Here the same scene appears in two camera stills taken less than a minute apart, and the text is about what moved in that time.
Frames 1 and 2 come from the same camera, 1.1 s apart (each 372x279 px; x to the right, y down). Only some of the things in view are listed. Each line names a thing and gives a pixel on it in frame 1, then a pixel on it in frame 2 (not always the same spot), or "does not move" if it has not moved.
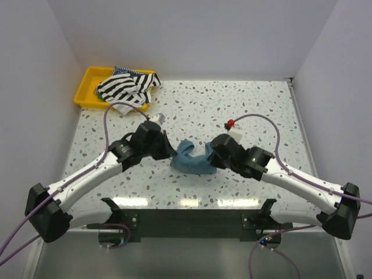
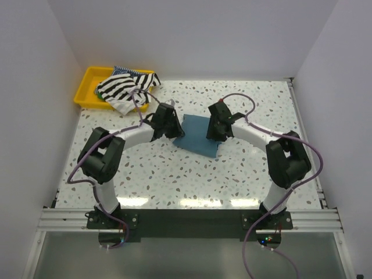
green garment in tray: x=99 y=96 does not move
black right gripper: x=214 y=161 → x=211 y=134
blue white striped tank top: x=122 y=70 does not move
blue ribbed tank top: x=197 y=164 → x=195 y=140
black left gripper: x=168 y=150 → x=178 y=130
